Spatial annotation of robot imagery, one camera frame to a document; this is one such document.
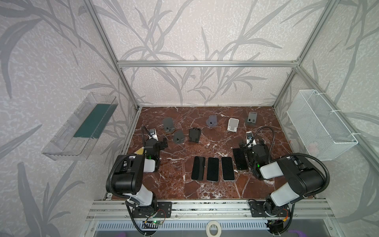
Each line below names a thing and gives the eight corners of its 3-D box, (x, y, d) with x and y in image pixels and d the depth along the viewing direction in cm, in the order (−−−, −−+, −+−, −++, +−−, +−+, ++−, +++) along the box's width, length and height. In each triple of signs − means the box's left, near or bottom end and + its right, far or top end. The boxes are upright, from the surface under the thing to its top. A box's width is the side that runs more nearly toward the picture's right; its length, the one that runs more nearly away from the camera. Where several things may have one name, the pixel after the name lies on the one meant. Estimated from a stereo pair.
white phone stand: (226, 131, 108) (228, 123, 101) (227, 124, 112) (229, 117, 105) (236, 132, 107) (239, 125, 100) (236, 125, 111) (239, 118, 104)
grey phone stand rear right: (246, 123, 112) (249, 117, 106) (246, 118, 116) (249, 111, 110) (254, 124, 112) (257, 118, 106) (254, 119, 115) (257, 112, 109)
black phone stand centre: (189, 142, 102) (188, 136, 96) (189, 134, 106) (189, 128, 100) (201, 142, 102) (201, 136, 96) (200, 134, 106) (201, 128, 100)
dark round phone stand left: (173, 144, 101) (172, 141, 97) (174, 134, 107) (174, 130, 103) (183, 144, 101) (183, 141, 97) (184, 134, 107) (184, 130, 103)
